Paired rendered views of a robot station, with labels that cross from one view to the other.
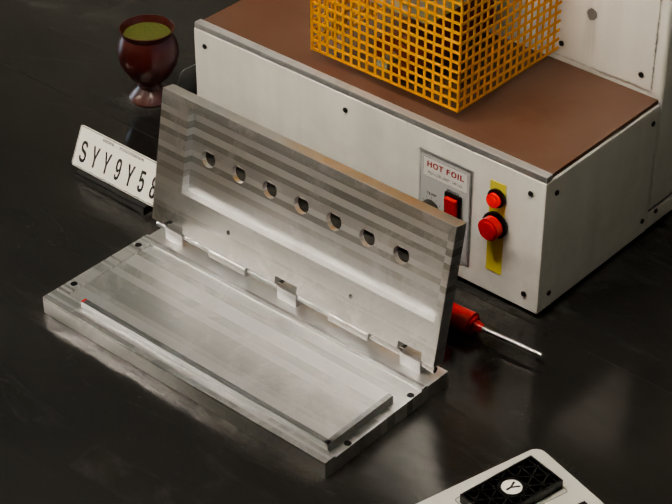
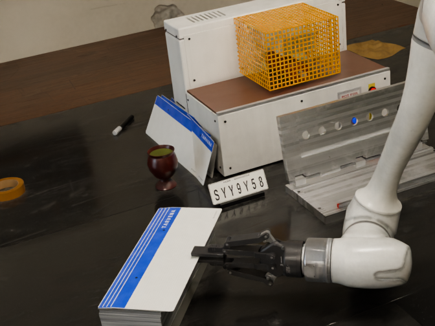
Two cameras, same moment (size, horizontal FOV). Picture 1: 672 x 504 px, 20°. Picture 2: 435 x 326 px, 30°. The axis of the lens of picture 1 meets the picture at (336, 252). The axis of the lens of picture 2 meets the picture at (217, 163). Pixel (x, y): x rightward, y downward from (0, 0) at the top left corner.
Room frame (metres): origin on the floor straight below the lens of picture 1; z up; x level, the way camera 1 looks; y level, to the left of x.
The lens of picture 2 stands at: (1.18, 1.97, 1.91)
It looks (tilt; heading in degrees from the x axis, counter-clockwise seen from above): 26 degrees down; 298
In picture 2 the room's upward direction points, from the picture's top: 7 degrees counter-clockwise
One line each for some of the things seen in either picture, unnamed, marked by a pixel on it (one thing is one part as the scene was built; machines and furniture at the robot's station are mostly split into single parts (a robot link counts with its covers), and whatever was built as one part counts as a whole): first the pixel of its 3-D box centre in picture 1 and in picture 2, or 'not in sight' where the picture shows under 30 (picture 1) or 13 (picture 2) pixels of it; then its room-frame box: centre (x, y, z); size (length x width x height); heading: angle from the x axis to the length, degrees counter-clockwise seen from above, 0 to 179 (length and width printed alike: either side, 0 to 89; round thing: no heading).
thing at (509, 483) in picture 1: (511, 491); not in sight; (1.44, -0.18, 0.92); 0.10 x 0.05 x 0.01; 128
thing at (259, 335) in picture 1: (240, 335); (377, 177); (1.70, 0.11, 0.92); 0.44 x 0.21 x 0.04; 49
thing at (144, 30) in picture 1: (148, 62); (163, 168); (2.25, 0.26, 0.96); 0.09 x 0.09 x 0.11
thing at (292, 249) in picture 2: not in sight; (282, 258); (1.75, 0.66, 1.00); 0.09 x 0.07 x 0.08; 11
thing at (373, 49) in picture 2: not in sight; (373, 46); (2.00, -0.97, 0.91); 0.22 x 0.18 x 0.02; 150
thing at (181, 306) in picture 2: not in sight; (162, 273); (2.01, 0.71, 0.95); 0.40 x 0.13 x 0.10; 101
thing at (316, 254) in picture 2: not in sight; (318, 259); (1.67, 0.65, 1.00); 0.09 x 0.06 x 0.09; 101
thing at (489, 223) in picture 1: (491, 227); not in sight; (1.78, -0.18, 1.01); 0.03 x 0.02 x 0.03; 49
